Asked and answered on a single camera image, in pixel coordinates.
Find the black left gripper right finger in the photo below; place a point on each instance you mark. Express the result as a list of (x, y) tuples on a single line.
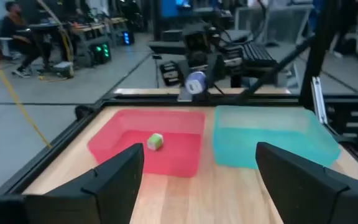
[(297, 193)]

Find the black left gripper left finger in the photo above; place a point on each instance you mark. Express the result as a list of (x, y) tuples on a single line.
[(113, 189)]

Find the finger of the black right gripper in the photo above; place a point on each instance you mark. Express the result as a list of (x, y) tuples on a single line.
[(216, 71)]

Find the white and blue tape roll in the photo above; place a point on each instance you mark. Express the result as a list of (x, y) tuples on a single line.
[(195, 82)]

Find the white and green tape roll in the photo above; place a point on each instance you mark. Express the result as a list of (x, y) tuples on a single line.
[(155, 142)]

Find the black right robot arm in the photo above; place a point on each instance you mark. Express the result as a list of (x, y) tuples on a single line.
[(256, 56)]

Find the blue screen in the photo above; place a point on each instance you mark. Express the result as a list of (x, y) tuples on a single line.
[(169, 7)]

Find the red translucent plastic bin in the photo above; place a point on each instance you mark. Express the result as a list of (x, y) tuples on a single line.
[(172, 155)]

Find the teal translucent plastic bin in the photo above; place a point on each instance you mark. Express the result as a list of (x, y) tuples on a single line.
[(244, 149)]

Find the computer tower blue lights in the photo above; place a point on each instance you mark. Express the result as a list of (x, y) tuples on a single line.
[(128, 38)]

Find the computer tower green lights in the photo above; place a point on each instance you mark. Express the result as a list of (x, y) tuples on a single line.
[(100, 53)]

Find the background work desk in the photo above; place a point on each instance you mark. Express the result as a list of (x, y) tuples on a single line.
[(85, 29)]

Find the person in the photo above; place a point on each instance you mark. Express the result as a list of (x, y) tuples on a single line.
[(14, 28)]

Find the black aluminium table frame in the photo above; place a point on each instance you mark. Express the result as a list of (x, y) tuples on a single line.
[(39, 161)]

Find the black frame corner knob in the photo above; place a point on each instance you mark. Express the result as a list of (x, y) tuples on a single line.
[(85, 112)]

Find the silver frame bracket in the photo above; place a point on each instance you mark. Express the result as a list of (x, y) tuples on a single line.
[(319, 99)]

